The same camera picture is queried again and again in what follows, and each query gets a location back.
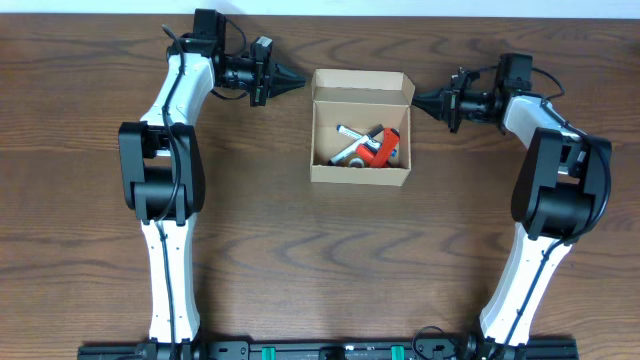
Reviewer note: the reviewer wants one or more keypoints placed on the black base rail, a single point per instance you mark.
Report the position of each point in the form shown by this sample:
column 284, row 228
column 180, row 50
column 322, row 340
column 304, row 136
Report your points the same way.
column 330, row 350

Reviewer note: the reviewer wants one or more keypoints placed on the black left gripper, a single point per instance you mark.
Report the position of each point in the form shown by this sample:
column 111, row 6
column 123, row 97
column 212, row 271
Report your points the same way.
column 263, row 79

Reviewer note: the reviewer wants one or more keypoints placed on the black whiteboard marker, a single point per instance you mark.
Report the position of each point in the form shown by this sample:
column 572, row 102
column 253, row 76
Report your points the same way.
column 350, row 149

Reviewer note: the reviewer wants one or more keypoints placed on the brown packing tape roll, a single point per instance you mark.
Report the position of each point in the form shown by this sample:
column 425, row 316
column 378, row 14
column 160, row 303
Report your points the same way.
column 356, row 162

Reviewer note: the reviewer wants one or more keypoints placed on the blue whiteboard marker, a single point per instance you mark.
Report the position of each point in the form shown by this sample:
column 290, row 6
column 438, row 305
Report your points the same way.
column 347, row 132

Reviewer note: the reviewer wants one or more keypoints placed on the orange utility knife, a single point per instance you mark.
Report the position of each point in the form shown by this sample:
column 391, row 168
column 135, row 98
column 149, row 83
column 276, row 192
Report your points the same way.
column 390, row 141

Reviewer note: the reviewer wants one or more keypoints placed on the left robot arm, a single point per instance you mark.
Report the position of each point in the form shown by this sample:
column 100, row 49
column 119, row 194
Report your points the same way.
column 163, row 175

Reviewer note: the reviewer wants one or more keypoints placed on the red black stapler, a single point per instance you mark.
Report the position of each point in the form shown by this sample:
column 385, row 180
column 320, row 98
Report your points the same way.
column 365, row 154

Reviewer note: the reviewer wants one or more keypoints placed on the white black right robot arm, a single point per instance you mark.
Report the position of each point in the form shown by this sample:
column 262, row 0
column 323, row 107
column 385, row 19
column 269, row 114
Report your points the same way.
column 561, row 193

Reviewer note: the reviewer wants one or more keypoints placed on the cardboard box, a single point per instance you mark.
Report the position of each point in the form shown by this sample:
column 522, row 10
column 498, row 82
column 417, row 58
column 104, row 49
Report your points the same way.
column 353, row 107

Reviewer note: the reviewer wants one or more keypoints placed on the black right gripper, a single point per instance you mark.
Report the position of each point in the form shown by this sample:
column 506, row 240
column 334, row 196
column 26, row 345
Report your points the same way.
column 454, row 103

